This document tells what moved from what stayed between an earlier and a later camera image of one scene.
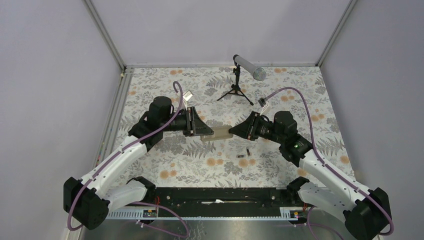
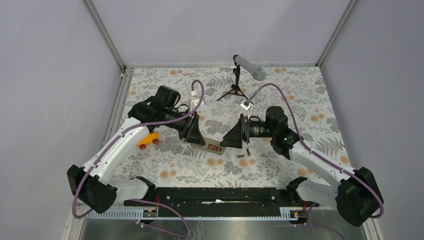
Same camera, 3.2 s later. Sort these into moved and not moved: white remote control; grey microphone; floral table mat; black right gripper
Moved: black right gripper; white remote control
Not moved: grey microphone; floral table mat
